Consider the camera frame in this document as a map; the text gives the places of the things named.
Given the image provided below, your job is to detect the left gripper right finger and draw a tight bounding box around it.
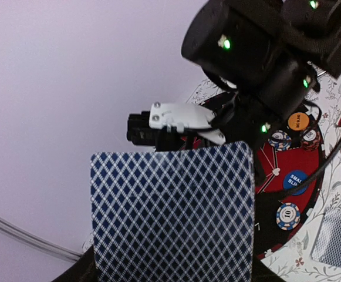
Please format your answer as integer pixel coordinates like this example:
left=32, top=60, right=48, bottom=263
left=251, top=257, right=285, bottom=282

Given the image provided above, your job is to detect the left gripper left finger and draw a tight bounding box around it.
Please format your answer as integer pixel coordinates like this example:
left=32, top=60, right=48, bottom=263
left=52, top=246, right=98, bottom=282

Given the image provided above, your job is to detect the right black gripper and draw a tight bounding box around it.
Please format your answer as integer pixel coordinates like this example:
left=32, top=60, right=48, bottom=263
left=155, top=96, right=279, bottom=183

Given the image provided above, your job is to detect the orange big blind button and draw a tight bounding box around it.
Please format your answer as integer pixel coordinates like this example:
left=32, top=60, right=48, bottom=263
left=288, top=112, right=310, bottom=131

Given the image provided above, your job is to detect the blue ten poker chip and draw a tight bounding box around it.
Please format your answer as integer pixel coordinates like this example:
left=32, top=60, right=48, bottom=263
left=276, top=202, right=301, bottom=231

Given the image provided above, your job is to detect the red hundred poker chip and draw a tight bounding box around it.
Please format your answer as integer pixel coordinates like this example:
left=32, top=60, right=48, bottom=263
left=301, top=129, right=321, bottom=152

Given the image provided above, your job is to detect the blue small blind button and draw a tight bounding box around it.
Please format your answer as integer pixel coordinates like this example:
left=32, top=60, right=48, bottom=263
left=283, top=170, right=308, bottom=190

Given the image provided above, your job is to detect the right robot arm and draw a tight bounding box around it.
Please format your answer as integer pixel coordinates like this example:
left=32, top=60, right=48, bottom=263
left=181, top=1, right=341, bottom=150

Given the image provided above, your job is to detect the round red black poker mat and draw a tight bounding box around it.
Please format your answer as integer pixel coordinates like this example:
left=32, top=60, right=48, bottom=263
left=254, top=105, right=325, bottom=259

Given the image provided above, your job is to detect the left aluminium frame post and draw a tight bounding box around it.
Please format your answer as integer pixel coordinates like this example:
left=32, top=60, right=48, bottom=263
left=0, top=217, right=82, bottom=262

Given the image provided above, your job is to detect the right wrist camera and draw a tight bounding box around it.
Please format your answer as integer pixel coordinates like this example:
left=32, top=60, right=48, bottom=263
left=126, top=102, right=226, bottom=146

